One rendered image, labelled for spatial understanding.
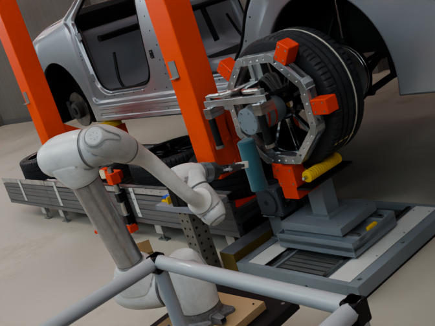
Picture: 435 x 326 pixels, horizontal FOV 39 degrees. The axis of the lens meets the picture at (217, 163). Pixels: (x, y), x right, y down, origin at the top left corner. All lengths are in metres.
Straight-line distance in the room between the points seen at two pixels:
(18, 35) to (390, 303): 3.29
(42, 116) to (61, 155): 2.80
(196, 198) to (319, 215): 1.04
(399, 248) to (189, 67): 1.35
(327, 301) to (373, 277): 1.98
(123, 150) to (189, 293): 0.58
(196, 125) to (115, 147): 1.30
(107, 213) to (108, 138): 0.33
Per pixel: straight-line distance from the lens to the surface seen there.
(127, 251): 2.22
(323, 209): 3.14
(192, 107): 3.17
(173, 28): 3.10
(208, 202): 2.32
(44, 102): 4.82
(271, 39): 2.87
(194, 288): 2.20
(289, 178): 2.96
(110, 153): 1.95
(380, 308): 2.74
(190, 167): 2.43
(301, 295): 0.90
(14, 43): 4.79
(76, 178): 2.05
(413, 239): 3.08
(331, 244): 3.03
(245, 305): 2.33
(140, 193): 4.14
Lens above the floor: 1.42
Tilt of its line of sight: 15 degrees down
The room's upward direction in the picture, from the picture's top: 18 degrees counter-clockwise
